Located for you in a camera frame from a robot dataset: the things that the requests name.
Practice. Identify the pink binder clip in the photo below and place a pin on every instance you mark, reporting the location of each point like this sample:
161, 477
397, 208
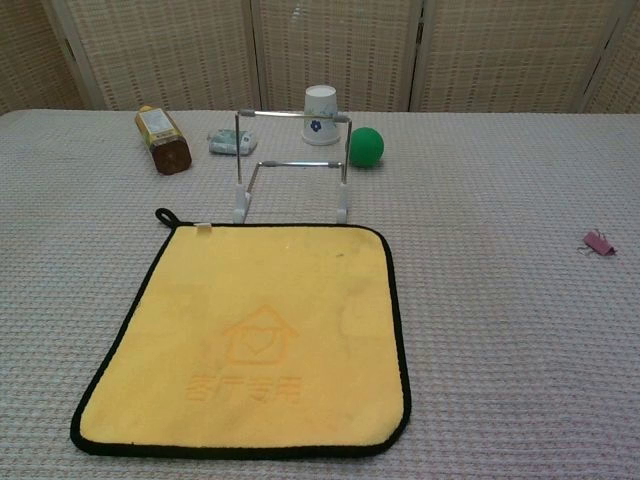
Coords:
599, 244

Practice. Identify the small tissue pack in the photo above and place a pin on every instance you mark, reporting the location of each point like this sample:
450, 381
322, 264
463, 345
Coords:
230, 141

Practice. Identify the amber tea bottle yellow label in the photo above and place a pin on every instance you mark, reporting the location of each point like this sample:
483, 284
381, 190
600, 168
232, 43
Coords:
165, 145

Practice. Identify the yellow cloth with black trim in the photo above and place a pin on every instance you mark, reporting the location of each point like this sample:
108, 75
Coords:
250, 280

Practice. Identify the woven tablecloth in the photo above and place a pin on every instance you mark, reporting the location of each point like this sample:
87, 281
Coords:
500, 325

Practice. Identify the green ball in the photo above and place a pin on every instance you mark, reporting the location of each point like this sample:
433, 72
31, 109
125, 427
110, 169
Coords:
366, 148

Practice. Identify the white paper cup blue flower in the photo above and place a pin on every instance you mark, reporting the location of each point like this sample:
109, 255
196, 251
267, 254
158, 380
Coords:
318, 105

